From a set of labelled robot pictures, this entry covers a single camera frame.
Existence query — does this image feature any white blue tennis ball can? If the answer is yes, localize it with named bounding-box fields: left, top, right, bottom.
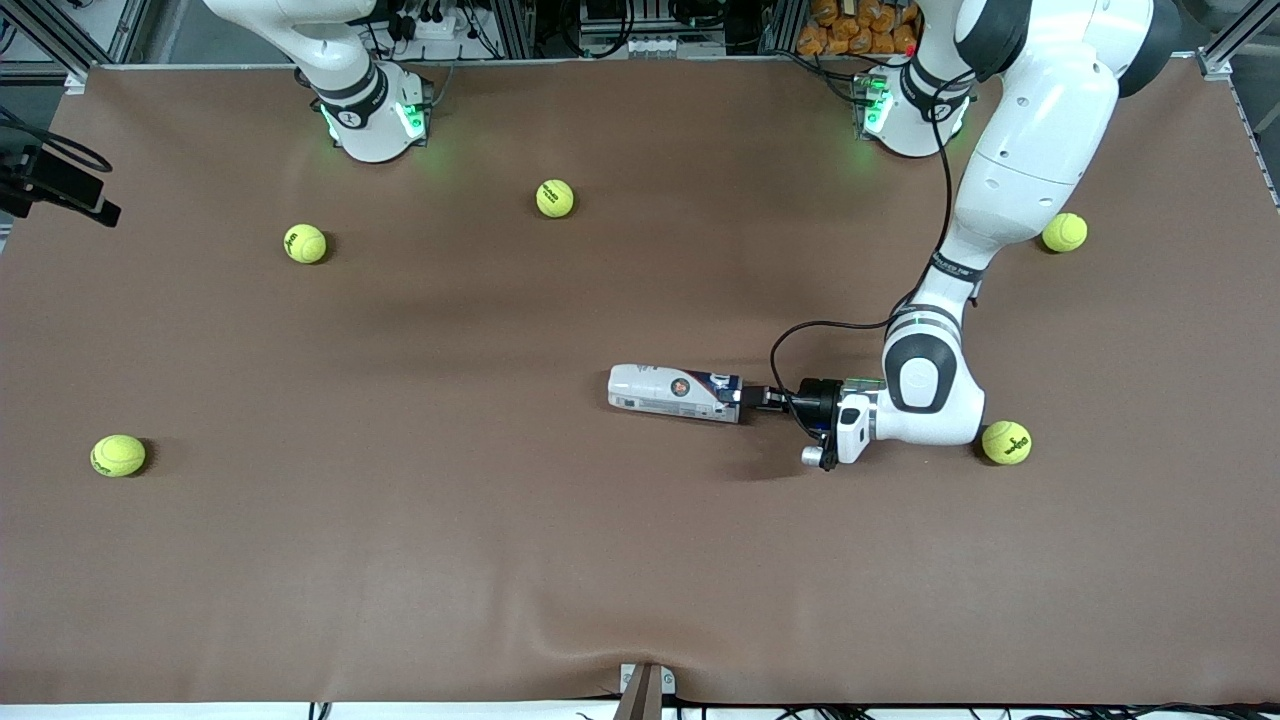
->
left=608, top=364, right=746, bottom=425

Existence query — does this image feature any brown table mat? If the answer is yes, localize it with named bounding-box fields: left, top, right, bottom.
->
left=0, top=55, right=1280, bottom=706

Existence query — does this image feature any long white power strip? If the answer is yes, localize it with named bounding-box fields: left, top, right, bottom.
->
left=578, top=36, right=728, bottom=59

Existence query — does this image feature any bag of orange items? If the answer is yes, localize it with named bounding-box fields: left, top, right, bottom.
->
left=797, top=0, right=921, bottom=57

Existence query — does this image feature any black equipment box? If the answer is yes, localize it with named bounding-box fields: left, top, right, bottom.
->
left=580, top=0, right=666, bottom=31

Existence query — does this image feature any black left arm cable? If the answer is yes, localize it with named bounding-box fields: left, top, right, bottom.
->
left=770, top=70, right=986, bottom=437

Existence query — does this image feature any aluminium frame strut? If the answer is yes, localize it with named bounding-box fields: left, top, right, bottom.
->
left=25, top=0, right=151, bottom=71
left=1200, top=0, right=1280, bottom=79

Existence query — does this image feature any grey metal mount bracket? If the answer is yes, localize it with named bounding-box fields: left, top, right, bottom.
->
left=612, top=662, right=677, bottom=720

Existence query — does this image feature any aluminium frame post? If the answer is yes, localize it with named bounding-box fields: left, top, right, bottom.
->
left=495, top=0, right=538, bottom=59
left=757, top=0, right=801, bottom=53

